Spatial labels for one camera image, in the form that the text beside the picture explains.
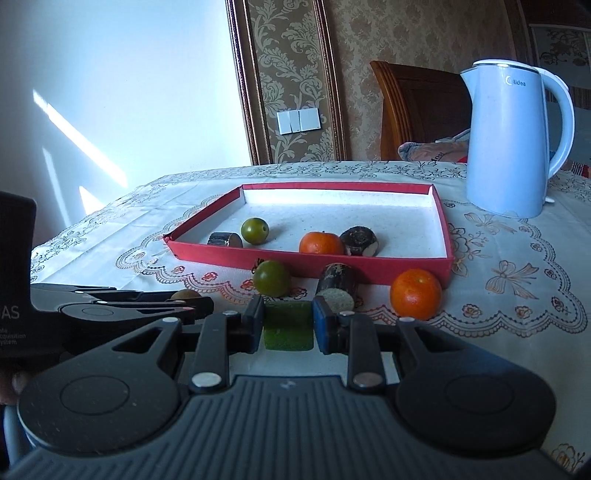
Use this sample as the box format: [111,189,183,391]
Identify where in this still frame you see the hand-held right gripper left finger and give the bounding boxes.
[111,295,266,394]

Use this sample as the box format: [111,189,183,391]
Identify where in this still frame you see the person's left hand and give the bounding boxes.
[0,369,33,407]

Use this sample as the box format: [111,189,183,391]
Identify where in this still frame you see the small dark sugarcane piece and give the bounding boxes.
[207,232,244,248]

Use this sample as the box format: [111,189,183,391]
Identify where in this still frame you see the orange mandarin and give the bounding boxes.
[390,268,443,320]
[298,231,345,256]

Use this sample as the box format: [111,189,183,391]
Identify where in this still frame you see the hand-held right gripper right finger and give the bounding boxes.
[311,295,468,394]

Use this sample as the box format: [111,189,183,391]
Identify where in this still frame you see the striped colourful bedding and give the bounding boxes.
[561,159,591,178]

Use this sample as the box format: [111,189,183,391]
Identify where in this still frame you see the floral sliding door wardrobe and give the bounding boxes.
[522,0,591,162]

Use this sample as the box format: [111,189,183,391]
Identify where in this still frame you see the short wide sugarcane piece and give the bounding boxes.
[339,225,380,257]

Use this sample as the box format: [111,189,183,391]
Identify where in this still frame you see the white electric kettle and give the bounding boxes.
[459,59,575,219]

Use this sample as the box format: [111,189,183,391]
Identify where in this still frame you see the red shallow cardboard tray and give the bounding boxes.
[164,183,455,287]

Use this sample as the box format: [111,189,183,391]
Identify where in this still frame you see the brown wall panel frame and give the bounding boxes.
[225,0,348,165]

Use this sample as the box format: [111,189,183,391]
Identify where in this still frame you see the pink folded blanket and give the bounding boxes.
[398,129,472,164]

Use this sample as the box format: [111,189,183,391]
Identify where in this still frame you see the white wall light switch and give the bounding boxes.
[277,107,320,134]

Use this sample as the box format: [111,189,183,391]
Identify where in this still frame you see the green round fruit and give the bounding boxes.
[240,218,269,244]
[252,260,291,297]

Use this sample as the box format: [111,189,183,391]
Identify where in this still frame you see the green cucumber piece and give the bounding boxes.
[263,301,315,352]

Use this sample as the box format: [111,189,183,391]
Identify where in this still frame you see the long dark sugarcane piece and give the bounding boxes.
[315,263,358,312]

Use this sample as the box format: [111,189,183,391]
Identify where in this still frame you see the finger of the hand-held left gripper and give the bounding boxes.
[60,296,214,344]
[30,284,141,311]

